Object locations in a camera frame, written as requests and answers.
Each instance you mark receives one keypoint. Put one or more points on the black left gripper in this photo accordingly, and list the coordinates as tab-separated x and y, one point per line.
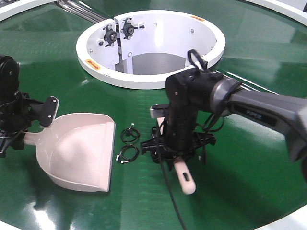
17	115

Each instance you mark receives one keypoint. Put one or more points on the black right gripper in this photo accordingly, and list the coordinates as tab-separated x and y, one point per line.
179	137

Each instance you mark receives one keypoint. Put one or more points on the pink hand brush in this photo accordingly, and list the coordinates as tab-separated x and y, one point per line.
185	178

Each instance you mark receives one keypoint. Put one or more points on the pink plastic dustpan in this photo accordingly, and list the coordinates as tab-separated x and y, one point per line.
76	151

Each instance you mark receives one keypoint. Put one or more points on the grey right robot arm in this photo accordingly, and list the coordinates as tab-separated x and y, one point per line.
198	98

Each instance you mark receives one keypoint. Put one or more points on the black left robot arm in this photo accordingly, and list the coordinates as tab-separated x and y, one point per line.
9	78

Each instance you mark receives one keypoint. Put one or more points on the far chrome roller set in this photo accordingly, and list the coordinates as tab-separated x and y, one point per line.
80	10

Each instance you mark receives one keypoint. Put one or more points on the white outer rim left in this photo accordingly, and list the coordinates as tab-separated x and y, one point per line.
11	8

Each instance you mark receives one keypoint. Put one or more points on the white rim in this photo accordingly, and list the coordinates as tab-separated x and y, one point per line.
11	8
294	9

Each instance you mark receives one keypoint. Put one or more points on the white outer rim right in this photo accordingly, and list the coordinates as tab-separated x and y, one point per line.
294	9

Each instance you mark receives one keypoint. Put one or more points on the left black bearing mount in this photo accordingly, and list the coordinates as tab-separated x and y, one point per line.
110	36

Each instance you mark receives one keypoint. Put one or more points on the black bearing mount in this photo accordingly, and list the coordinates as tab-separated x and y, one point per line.
129	29
110	36

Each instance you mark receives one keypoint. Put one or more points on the right black bearing mount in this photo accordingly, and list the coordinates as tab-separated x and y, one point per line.
129	29

